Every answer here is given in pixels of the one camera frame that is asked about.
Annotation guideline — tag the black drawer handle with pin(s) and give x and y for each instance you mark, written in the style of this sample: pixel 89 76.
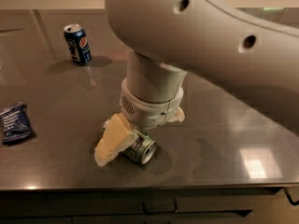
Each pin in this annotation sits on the black drawer handle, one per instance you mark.
pixel 157 207

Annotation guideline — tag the green soda can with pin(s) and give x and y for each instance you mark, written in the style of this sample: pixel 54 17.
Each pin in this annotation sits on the green soda can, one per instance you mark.
pixel 142 149

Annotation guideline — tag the dark blue snack packet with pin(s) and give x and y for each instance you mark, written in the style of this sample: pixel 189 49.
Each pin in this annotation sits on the dark blue snack packet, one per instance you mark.
pixel 15 124

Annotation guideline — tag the blue Pepsi can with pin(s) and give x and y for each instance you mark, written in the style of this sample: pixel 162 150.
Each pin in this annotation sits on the blue Pepsi can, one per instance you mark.
pixel 77 43

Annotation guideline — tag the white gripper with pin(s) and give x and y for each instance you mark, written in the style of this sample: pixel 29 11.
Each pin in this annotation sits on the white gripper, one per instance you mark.
pixel 150 111

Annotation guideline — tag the black cabinet handle right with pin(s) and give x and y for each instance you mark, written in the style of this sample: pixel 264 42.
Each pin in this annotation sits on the black cabinet handle right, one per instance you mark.
pixel 289 198

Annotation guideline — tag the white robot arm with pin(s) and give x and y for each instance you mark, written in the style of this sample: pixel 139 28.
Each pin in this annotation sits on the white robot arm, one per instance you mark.
pixel 257 60

